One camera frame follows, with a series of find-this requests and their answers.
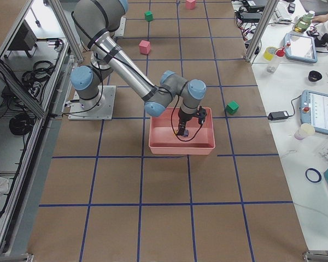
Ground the teach pendant far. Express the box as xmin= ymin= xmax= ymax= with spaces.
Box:
xmin=284 ymin=33 xmax=318 ymax=63

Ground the green cube near bin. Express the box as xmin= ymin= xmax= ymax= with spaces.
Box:
xmin=225 ymin=100 xmax=239 ymax=115

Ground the teach pendant near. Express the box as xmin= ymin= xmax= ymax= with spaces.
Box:
xmin=300 ymin=90 xmax=328 ymax=135

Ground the translucent cup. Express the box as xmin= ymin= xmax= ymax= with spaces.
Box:
xmin=294 ymin=123 xmax=315 ymax=140

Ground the blue tape ring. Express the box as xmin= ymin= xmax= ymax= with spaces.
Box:
xmin=305 ymin=168 xmax=322 ymax=183

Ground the yellow tape roll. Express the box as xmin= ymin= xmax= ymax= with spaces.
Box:
xmin=263 ymin=46 xmax=277 ymax=61

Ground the pink cube far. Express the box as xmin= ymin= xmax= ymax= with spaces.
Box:
xmin=185 ymin=0 xmax=196 ymax=10

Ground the pink cube centre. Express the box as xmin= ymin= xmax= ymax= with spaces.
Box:
xmin=138 ymin=40 xmax=151 ymax=55

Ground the pink cube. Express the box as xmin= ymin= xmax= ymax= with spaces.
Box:
xmin=138 ymin=40 xmax=151 ymax=55
xmin=185 ymin=0 xmax=196 ymax=10

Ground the black power adapter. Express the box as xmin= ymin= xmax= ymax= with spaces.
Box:
xmin=267 ymin=111 xmax=290 ymax=121

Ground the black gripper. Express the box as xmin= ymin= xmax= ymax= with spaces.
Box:
xmin=178 ymin=109 xmax=193 ymax=128

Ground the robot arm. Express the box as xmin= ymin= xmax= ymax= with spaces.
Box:
xmin=72 ymin=1 xmax=207 ymax=135

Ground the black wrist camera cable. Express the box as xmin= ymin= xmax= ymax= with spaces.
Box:
xmin=170 ymin=90 xmax=208 ymax=142

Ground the aluminium frame post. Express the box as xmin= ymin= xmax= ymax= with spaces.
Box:
xmin=244 ymin=0 xmax=278 ymax=62

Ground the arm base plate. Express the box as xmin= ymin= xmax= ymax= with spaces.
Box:
xmin=68 ymin=85 xmax=116 ymax=121

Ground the pink plastic bin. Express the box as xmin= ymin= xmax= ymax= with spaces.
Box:
xmin=149 ymin=107 xmax=215 ymax=155

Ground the teach pendant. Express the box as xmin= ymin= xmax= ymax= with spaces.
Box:
xmin=284 ymin=33 xmax=318 ymax=63
xmin=300 ymin=90 xmax=328 ymax=135

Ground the clear plastic bottle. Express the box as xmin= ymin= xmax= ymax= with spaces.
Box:
xmin=266 ymin=47 xmax=285 ymax=73

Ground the green cube far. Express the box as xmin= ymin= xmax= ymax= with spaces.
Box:
xmin=144 ymin=10 xmax=153 ymax=22

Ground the yellow liquid bottle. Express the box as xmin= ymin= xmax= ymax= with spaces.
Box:
xmin=292 ymin=10 xmax=315 ymax=33

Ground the black round cap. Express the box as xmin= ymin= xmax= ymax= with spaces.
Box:
xmin=308 ymin=70 xmax=323 ymax=82

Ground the yellow push button switch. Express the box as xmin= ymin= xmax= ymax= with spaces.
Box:
xmin=174 ymin=129 xmax=189 ymax=137

